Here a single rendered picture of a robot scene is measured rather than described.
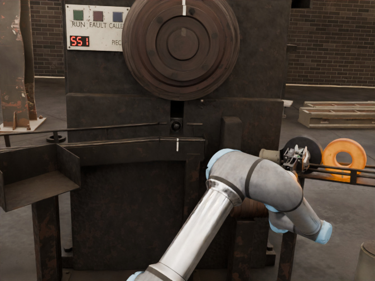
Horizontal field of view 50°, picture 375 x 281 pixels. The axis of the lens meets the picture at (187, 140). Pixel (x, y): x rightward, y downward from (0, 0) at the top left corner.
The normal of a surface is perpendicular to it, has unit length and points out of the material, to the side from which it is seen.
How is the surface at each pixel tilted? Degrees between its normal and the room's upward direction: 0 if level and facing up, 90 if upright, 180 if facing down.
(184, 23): 90
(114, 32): 90
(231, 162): 39
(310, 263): 0
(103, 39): 90
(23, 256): 0
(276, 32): 90
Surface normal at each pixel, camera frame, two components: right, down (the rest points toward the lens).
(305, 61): 0.08, 0.29
